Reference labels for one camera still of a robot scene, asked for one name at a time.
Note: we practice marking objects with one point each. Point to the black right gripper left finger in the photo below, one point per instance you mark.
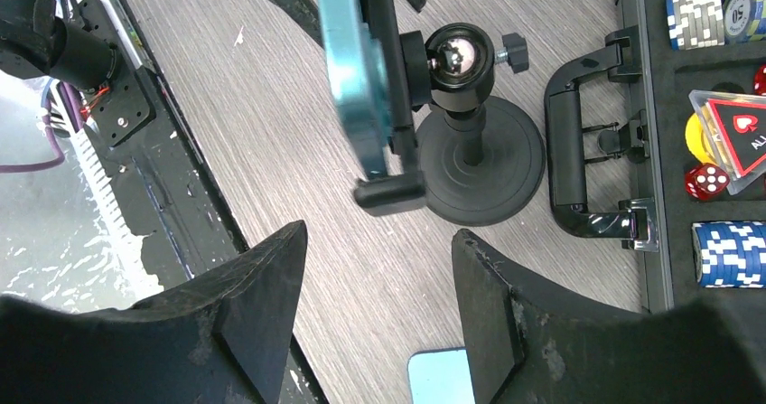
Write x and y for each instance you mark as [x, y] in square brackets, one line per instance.
[222, 337]

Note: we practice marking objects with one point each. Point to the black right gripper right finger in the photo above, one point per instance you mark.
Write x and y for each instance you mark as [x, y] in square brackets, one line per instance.
[530, 340]

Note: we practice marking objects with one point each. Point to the dark green-edged smartphone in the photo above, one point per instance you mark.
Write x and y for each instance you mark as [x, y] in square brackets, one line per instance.
[359, 82]

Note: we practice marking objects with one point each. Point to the blue smartphone face down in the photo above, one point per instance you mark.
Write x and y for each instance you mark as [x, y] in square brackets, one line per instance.
[440, 377]

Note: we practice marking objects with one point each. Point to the black phone stand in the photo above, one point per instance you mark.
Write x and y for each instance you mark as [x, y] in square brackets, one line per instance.
[472, 158]

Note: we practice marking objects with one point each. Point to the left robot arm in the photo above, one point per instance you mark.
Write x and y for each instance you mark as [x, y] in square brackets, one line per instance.
[74, 41]

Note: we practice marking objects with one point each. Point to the blue white chip stack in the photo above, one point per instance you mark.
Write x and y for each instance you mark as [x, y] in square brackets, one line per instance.
[729, 254]

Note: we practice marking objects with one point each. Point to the red die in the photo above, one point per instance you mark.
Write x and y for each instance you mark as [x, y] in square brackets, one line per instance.
[706, 181]

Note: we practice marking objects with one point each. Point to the black poker chip case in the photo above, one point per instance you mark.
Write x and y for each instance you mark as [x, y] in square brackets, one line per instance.
[656, 220]

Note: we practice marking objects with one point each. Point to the yellow round chip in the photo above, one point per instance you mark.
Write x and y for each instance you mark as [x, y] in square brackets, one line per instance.
[697, 141]

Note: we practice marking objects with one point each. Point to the grey white chip stack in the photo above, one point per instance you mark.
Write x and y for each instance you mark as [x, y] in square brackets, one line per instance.
[695, 24]

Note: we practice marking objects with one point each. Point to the red all-in triangle lower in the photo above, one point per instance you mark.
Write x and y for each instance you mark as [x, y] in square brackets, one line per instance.
[734, 125]

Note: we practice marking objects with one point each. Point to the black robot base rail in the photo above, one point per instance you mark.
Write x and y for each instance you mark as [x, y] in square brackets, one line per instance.
[171, 202]

